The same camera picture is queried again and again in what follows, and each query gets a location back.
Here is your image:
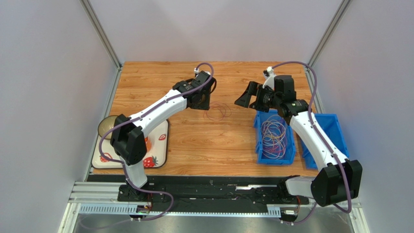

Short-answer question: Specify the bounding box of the yellow thin cable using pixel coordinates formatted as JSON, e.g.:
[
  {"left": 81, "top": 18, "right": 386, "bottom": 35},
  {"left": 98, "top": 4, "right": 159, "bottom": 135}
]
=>
[{"left": 261, "top": 117, "right": 289, "bottom": 156}]

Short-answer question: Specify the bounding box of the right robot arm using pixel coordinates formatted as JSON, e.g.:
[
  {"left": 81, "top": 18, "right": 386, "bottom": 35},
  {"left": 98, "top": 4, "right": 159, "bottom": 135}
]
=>
[{"left": 235, "top": 75, "right": 362, "bottom": 213}]

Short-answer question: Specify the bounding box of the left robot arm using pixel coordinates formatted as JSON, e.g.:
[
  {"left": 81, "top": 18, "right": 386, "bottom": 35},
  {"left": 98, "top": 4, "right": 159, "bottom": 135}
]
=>
[{"left": 110, "top": 71, "right": 216, "bottom": 192}]

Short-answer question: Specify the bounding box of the left blue plastic bin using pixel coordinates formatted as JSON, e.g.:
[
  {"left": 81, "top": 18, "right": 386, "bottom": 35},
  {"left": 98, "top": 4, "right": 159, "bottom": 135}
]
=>
[{"left": 253, "top": 110, "right": 296, "bottom": 166}]

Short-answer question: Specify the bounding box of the blue plastic bin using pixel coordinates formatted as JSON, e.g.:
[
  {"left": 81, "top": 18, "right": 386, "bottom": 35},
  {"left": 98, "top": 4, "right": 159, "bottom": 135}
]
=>
[
  {"left": 253, "top": 110, "right": 296, "bottom": 166},
  {"left": 300, "top": 114, "right": 349, "bottom": 170}
]

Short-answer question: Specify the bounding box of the orange plastic cup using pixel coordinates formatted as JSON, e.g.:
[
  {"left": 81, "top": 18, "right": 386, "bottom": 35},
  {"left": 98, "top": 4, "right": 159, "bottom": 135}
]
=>
[{"left": 145, "top": 137, "right": 152, "bottom": 152}]

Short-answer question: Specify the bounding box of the right blue plastic bin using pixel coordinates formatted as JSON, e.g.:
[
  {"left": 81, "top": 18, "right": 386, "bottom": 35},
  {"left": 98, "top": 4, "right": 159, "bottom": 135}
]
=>
[{"left": 300, "top": 114, "right": 349, "bottom": 170}]

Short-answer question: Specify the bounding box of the strawberry print tray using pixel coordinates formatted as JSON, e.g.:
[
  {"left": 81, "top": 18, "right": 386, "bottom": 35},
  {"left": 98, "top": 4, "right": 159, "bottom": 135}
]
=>
[{"left": 92, "top": 120, "right": 170, "bottom": 169}]

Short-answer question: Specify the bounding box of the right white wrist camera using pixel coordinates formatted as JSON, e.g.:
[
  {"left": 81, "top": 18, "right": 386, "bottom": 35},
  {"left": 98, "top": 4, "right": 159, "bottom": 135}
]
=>
[{"left": 263, "top": 66, "right": 276, "bottom": 89}]

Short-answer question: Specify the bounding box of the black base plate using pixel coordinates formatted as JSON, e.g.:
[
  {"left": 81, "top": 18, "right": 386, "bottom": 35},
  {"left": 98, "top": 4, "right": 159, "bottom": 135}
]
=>
[{"left": 117, "top": 175, "right": 310, "bottom": 213}]

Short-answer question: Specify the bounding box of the aluminium frame rail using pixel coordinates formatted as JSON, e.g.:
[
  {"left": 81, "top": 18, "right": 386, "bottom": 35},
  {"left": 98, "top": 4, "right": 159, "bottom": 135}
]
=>
[{"left": 59, "top": 175, "right": 369, "bottom": 233}]

